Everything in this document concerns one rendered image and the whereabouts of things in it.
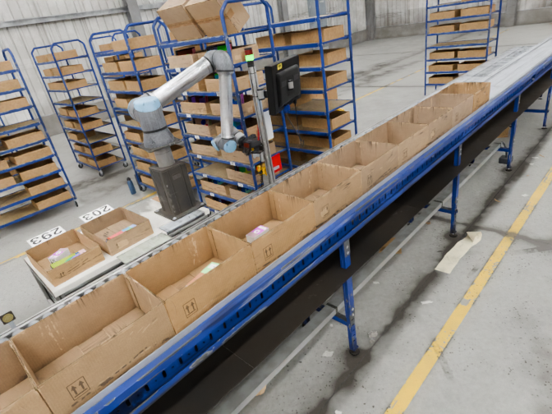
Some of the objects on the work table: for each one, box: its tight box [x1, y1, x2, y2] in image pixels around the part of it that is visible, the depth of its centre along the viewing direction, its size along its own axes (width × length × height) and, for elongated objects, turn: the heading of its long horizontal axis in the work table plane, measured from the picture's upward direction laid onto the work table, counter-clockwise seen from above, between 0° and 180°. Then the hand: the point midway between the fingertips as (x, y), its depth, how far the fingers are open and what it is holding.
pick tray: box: [80, 207, 154, 256], centre depth 233 cm, size 28×38×10 cm
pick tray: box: [25, 228, 105, 287], centre depth 214 cm, size 28×38×10 cm
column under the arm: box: [149, 159, 206, 222], centre depth 250 cm, size 26×26×33 cm
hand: (261, 154), depth 269 cm, fingers closed
